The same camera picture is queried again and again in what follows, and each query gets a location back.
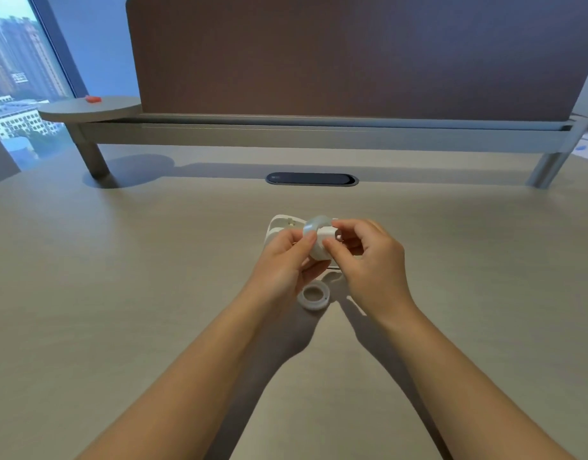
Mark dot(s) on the grey metal partition frame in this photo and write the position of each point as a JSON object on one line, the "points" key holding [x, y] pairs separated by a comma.
{"points": [[322, 134]]}

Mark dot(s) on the person's left thumb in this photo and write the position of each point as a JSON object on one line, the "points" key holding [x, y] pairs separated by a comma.
{"points": [[299, 238]]}

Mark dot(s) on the translucent white tape roll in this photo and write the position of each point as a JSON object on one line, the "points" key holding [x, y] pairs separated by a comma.
{"points": [[320, 234]]}

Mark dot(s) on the person's right hand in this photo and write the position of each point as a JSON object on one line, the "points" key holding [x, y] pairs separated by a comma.
{"points": [[375, 273]]}

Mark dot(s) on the round grey shelf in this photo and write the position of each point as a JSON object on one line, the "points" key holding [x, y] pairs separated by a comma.
{"points": [[88, 109]]}

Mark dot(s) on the small red object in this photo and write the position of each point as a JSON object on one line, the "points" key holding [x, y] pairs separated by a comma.
{"points": [[93, 98]]}

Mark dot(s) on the person's right thumb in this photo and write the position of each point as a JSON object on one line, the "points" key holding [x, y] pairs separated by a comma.
{"points": [[333, 253]]}

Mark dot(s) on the person's right forearm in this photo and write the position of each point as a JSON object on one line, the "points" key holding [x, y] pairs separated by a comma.
{"points": [[457, 392]]}

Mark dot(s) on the white tape dispenser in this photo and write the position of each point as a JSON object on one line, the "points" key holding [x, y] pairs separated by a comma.
{"points": [[275, 229]]}

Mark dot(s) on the person's left forearm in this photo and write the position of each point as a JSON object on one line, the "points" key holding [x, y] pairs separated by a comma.
{"points": [[193, 378]]}

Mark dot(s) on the glass window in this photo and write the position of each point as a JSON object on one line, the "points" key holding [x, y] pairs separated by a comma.
{"points": [[16, 66]]}

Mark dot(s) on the brown desk partition panel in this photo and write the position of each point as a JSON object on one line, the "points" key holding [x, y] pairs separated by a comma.
{"points": [[351, 52]]}

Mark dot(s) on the person's left hand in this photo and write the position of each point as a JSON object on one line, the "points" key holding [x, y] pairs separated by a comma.
{"points": [[279, 268]]}

